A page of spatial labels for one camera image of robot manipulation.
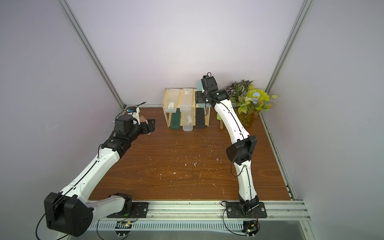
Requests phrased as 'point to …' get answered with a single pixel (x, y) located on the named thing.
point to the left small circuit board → (123, 228)
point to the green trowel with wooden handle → (221, 122)
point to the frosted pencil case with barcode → (173, 100)
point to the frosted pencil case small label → (187, 100)
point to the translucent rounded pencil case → (187, 121)
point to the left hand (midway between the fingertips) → (149, 119)
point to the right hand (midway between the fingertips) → (204, 92)
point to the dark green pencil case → (176, 120)
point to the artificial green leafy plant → (245, 98)
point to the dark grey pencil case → (200, 118)
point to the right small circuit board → (250, 228)
